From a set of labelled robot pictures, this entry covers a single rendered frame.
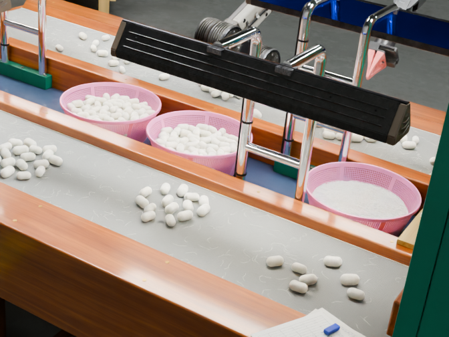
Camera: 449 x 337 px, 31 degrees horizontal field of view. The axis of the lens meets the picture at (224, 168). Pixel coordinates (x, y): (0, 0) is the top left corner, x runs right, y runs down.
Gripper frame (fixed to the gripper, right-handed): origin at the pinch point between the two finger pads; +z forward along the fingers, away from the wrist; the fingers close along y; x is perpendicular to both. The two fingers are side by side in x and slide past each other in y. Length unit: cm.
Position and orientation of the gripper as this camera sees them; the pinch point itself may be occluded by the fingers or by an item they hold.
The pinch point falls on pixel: (368, 76)
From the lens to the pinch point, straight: 228.1
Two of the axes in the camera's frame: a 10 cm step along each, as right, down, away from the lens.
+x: 2.7, 4.5, 8.5
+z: -4.5, 8.4, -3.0
